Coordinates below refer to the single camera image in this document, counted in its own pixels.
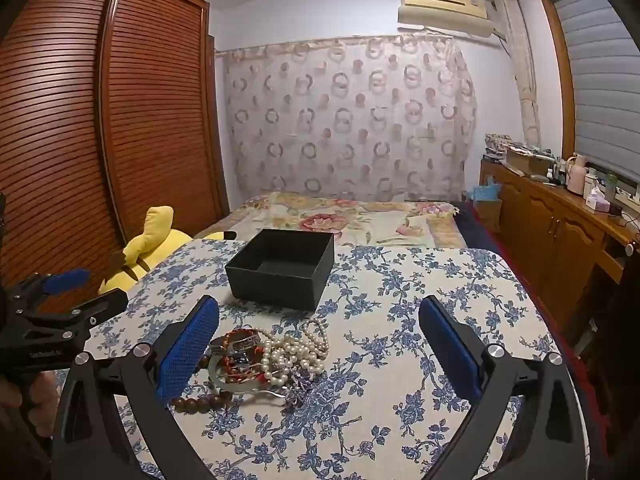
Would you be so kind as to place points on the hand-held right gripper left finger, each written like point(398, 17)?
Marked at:
point(187, 352)

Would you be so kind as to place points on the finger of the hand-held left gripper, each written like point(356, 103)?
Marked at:
point(67, 280)
point(102, 305)

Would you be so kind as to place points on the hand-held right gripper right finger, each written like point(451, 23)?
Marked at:
point(450, 352)

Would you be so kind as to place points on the engraved silver bangle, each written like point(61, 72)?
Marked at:
point(240, 344)

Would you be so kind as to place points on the black jewelry box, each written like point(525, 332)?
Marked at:
point(295, 280)

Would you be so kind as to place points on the person's left hand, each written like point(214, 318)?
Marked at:
point(30, 400)

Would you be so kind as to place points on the yellow plush toy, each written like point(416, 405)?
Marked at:
point(142, 250)

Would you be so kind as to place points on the blue floral tablecloth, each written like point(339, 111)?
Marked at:
point(370, 360)

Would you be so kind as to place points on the dark blue bedding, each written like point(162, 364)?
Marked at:
point(475, 225)

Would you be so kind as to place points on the long wooden cabinet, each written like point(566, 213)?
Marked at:
point(545, 230)

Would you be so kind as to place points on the brown slatted wooden wardrobe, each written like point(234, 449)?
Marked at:
point(125, 110)

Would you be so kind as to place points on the floral bed blanket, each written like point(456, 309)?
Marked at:
point(320, 217)

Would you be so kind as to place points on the brown cardboard box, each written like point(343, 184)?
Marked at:
point(525, 160)

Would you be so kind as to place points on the pink tissue box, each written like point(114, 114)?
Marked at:
point(597, 201)

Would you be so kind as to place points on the patterned stack of books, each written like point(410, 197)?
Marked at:
point(497, 145)

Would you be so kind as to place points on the pink thermos jug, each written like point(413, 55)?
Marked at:
point(576, 177)

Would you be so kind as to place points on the green bottle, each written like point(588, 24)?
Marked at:
point(611, 183)

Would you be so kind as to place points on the wrapped air conditioner pipe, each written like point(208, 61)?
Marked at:
point(522, 70)

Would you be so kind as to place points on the grey window blind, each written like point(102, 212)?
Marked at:
point(605, 75)

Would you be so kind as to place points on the beige wall air conditioner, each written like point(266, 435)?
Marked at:
point(445, 10)

